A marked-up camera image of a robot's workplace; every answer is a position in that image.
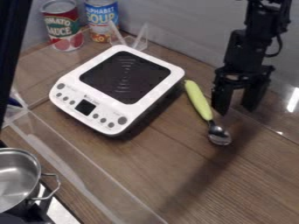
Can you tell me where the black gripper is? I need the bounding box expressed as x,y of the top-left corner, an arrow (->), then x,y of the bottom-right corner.
211,30 -> 275,116

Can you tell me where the green handled metal spoon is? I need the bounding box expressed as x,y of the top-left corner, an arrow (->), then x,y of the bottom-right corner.
184,80 -> 231,145

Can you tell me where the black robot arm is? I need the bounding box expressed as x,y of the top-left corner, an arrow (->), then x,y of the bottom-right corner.
211,0 -> 292,116

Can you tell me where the white and black stove top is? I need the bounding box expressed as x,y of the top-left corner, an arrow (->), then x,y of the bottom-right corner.
49,45 -> 184,137

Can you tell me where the clear acrylic barrier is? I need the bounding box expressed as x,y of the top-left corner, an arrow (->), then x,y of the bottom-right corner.
0,21 -> 299,224

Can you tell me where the alphabet soup can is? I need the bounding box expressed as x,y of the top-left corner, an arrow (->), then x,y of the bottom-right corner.
84,0 -> 119,43

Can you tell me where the tomato sauce can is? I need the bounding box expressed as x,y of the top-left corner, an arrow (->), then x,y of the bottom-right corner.
41,0 -> 84,52

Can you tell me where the blue object at left edge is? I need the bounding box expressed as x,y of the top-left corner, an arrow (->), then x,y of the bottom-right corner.
8,97 -> 23,108

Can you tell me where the stainless steel pot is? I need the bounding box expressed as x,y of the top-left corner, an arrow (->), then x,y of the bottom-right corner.
0,148 -> 61,213

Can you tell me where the black foreground post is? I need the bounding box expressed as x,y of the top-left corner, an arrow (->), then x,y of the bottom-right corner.
0,0 -> 33,128

